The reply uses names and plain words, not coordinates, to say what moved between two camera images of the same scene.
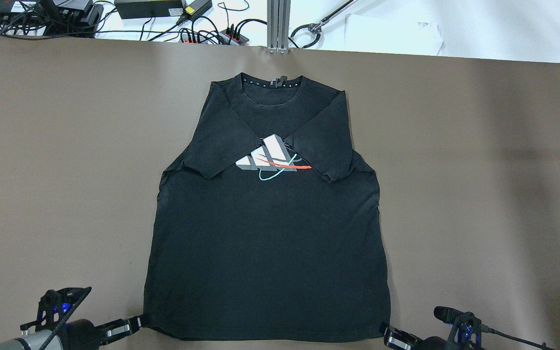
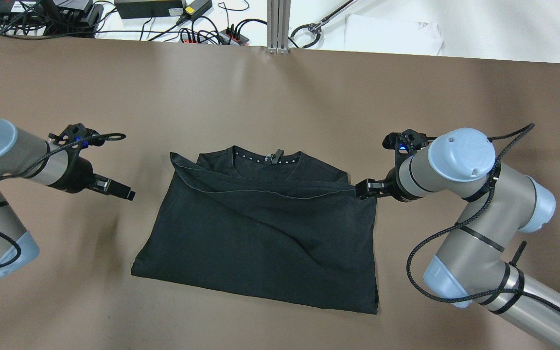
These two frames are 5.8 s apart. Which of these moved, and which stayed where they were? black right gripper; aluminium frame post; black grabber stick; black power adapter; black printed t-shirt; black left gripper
Moved: black left gripper; black right gripper; black printed t-shirt
Stayed: aluminium frame post; black grabber stick; black power adapter
